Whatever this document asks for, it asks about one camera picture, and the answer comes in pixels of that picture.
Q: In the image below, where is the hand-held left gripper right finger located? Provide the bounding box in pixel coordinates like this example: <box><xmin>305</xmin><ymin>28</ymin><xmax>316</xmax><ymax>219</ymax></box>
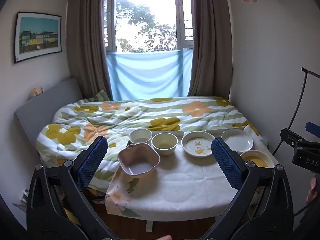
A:
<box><xmin>202</xmin><ymin>137</ymin><xmax>293</xmax><ymax>240</ymax></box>

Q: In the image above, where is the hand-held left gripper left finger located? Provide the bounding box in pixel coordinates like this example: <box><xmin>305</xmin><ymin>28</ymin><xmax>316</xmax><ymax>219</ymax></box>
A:
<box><xmin>26</xmin><ymin>135</ymin><xmax>118</xmax><ymax>240</ymax></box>

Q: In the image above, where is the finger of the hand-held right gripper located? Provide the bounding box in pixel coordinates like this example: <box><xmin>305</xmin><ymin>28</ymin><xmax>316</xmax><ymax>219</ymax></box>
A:
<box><xmin>306</xmin><ymin>121</ymin><xmax>320</xmax><ymax>134</ymax></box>
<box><xmin>280</xmin><ymin>127</ymin><xmax>305</xmax><ymax>151</ymax></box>

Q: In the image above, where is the plain white plate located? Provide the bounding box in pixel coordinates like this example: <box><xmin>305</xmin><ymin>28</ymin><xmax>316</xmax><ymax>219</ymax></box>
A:
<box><xmin>221</xmin><ymin>129</ymin><xmax>254</xmax><ymax>153</ymax></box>

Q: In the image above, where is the yellow plate with cream rim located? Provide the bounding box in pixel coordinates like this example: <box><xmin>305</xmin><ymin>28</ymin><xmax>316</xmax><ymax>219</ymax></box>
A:
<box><xmin>239</xmin><ymin>150</ymin><xmax>275</xmax><ymax>169</ymax></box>

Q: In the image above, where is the duck print plate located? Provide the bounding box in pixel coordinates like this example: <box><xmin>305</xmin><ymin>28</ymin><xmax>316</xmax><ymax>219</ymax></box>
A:
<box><xmin>181</xmin><ymin>131</ymin><xmax>216</xmax><ymax>159</ymax></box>

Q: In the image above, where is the pink wavy-edged bowl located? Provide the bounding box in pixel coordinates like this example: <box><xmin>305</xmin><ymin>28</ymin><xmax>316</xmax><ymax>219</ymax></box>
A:
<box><xmin>117</xmin><ymin>143</ymin><xmax>161</xmax><ymax>179</ymax></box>

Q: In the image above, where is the cream bowl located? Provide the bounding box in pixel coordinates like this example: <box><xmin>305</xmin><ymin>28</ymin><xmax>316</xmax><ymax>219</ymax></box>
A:
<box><xmin>151</xmin><ymin>132</ymin><xmax>179</xmax><ymax>156</ymax></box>

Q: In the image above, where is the person's right hand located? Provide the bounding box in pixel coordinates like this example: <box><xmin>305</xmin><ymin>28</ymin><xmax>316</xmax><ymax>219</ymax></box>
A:
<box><xmin>306</xmin><ymin>176</ymin><xmax>320</xmax><ymax>205</ymax></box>

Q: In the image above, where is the floral tablecloth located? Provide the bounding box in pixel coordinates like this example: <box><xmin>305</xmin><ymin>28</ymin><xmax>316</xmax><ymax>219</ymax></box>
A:
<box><xmin>105</xmin><ymin>127</ymin><xmax>278</xmax><ymax>217</ymax></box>

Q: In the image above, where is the white bowl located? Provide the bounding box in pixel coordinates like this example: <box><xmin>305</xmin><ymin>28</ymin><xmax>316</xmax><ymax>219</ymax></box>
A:
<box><xmin>128</xmin><ymin>129</ymin><xmax>153</xmax><ymax>146</ymax></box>

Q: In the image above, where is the floral striped blanket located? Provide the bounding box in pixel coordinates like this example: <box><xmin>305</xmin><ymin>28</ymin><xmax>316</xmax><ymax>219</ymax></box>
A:
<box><xmin>36</xmin><ymin>89</ymin><xmax>263</xmax><ymax>198</ymax></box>

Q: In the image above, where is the grey padded headboard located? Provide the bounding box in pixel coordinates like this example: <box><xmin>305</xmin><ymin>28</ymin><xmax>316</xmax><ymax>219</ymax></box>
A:
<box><xmin>14</xmin><ymin>77</ymin><xmax>83</xmax><ymax>153</ymax></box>

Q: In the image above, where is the small plush toy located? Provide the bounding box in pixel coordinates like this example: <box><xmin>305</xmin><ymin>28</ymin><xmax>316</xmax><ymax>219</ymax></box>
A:
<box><xmin>29</xmin><ymin>86</ymin><xmax>44</xmax><ymax>98</ymax></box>

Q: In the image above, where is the light blue cloth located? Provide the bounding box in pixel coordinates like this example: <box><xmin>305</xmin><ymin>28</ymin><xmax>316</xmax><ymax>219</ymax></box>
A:
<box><xmin>106</xmin><ymin>49</ymin><xmax>193</xmax><ymax>101</ymax></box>

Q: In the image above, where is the framed picture of houses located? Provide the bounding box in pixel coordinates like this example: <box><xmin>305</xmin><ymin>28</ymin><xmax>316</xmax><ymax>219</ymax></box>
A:
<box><xmin>13</xmin><ymin>11</ymin><xmax>62</xmax><ymax>64</ymax></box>

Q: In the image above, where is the window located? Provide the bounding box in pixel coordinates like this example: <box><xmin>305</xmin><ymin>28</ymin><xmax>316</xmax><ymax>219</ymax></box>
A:
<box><xmin>102</xmin><ymin>0</ymin><xmax>195</xmax><ymax>54</ymax></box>

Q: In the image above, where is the black curved cable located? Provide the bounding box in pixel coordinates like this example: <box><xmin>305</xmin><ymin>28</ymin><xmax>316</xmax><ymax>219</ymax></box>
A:
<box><xmin>272</xmin><ymin>67</ymin><xmax>320</xmax><ymax>156</ymax></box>

